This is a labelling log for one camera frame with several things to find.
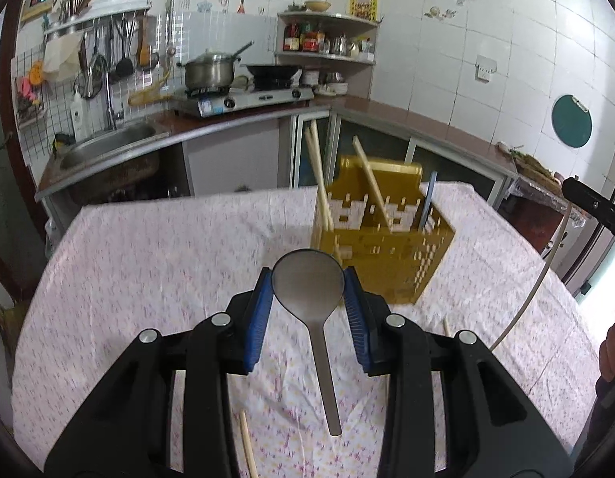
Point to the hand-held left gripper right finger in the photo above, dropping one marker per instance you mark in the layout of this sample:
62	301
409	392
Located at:
357	318

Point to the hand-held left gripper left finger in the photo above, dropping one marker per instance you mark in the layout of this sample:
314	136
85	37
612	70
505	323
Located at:
255	318

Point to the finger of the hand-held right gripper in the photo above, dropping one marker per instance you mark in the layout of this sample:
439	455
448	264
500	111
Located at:
594	206

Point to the metal spoon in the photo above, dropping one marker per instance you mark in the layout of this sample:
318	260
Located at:
307	284

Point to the yellow perforated utensil holder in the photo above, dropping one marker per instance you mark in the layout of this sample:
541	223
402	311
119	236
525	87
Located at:
387	259

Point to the steel cup with utensils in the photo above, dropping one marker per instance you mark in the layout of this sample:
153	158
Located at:
75	10

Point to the red stand with plastic sheet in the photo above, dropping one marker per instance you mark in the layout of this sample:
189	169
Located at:
531	219

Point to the green round cutting board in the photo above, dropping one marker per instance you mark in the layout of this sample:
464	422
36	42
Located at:
571	122

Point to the pink floral tablecloth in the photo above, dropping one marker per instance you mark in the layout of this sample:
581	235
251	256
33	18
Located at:
138	259

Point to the brown kitchen counter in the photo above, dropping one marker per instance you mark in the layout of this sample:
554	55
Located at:
387	114

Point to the steel gas stove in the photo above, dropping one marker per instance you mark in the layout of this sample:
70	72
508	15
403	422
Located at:
257	99

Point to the steel sink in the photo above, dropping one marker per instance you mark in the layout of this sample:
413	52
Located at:
108	142

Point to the stack of white dishes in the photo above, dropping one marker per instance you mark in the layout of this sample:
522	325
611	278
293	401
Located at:
332	87

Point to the black wok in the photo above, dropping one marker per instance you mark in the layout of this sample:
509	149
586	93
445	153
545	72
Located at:
270	72

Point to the yellow net bag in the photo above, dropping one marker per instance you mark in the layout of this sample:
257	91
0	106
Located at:
148	94

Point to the steel cooking pot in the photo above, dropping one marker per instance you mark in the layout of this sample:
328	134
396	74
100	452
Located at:
207	74

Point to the steel faucet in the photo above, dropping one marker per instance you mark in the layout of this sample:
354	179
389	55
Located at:
109	104

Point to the white corner shelf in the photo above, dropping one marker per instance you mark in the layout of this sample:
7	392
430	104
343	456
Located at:
327	57

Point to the white soap bottle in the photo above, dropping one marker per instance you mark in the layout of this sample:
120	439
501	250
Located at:
79	119

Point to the group of steel kettles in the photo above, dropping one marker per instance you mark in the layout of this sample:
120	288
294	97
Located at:
342	47

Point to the row of sauce bottles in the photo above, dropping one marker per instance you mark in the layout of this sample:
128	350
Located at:
302	40

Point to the black slotted spatula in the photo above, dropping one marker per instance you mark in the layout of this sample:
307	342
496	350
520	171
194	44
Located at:
124	67

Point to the brown wooden spatula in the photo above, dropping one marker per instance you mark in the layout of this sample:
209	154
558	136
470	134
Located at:
144	52

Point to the small dark bowl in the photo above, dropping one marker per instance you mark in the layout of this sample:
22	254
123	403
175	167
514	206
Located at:
296	8

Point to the beige bowl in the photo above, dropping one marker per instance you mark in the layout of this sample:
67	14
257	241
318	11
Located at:
317	6

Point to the white hanging cloth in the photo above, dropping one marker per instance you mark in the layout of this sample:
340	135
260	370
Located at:
60	57

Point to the brown frosted glass door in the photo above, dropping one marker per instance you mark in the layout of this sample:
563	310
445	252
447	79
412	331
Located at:
6	59

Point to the beige meter box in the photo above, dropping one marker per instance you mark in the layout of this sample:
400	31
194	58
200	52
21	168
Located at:
38	5

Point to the white wall socket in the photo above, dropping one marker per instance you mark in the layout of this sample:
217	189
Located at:
485	68

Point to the yellow wall poster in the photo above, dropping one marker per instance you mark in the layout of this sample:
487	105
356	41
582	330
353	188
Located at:
363	6

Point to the grey wall pipe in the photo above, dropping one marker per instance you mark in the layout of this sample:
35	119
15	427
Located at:
172	0

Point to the steel wall rack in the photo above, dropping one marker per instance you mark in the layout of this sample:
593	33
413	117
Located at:
98	17

